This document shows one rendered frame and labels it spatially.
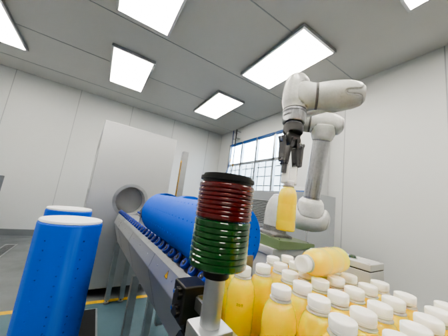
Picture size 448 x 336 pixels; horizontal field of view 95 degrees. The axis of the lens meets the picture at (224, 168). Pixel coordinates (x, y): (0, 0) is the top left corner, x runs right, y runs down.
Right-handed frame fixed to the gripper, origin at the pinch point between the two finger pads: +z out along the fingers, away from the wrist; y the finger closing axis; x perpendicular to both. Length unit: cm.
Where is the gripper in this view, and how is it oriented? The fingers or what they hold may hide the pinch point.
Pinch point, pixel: (289, 175)
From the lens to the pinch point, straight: 80.4
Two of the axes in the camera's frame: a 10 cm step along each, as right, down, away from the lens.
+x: 5.6, -0.8, -8.3
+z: -1.4, 9.7, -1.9
